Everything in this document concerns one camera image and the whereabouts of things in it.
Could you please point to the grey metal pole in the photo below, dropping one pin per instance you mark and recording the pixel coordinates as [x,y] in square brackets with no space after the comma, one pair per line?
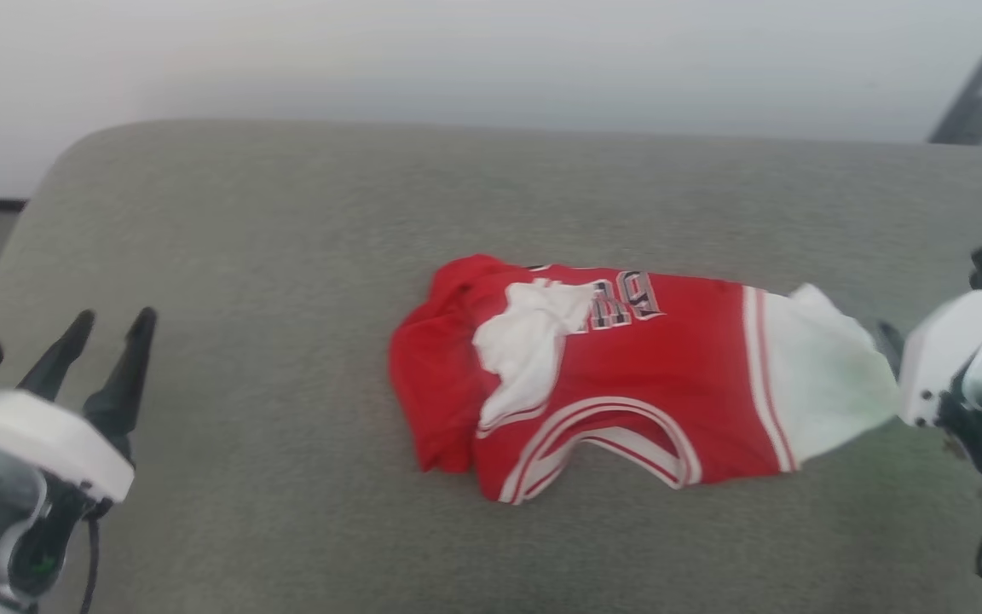
[973,102]

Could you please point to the red and white jersey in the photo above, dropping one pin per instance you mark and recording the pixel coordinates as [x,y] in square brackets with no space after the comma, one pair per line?
[644,375]

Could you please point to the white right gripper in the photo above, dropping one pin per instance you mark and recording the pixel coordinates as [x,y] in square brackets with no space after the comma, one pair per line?
[943,350]

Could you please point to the grey fabric sofa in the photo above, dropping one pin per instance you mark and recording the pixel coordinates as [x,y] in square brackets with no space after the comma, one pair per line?
[286,256]

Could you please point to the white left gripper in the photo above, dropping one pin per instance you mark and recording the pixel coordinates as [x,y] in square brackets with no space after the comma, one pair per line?
[39,435]

